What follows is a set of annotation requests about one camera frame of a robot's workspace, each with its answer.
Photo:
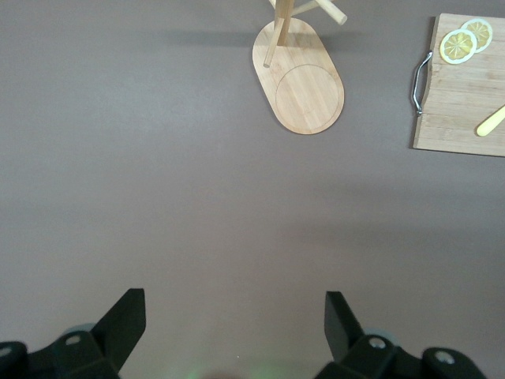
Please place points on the lemon slice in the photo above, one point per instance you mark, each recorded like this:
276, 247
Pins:
457, 46
482, 31

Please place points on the yellow plastic fork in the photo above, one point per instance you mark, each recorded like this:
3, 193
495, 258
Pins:
491, 124

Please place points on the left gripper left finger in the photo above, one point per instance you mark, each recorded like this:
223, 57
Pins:
114, 335

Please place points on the wooden mug tree rack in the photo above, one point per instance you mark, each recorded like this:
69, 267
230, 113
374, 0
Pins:
304, 87

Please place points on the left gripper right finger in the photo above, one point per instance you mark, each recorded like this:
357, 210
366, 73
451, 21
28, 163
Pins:
347, 335

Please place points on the brown table cover mat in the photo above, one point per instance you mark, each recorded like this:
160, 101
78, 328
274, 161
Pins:
158, 177

